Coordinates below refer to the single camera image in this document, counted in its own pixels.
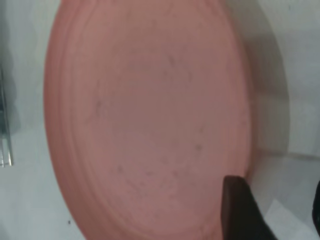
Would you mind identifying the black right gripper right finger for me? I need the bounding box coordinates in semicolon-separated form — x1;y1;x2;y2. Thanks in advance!
312;179;320;226

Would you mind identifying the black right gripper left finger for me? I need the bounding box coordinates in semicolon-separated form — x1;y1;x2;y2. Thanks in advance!
220;175;277;240

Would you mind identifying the pink round plate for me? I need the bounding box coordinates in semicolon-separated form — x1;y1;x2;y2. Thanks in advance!
42;0;258;240

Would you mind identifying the metal wire plate rack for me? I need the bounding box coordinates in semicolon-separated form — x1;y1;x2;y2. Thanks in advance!
0;67;14;168

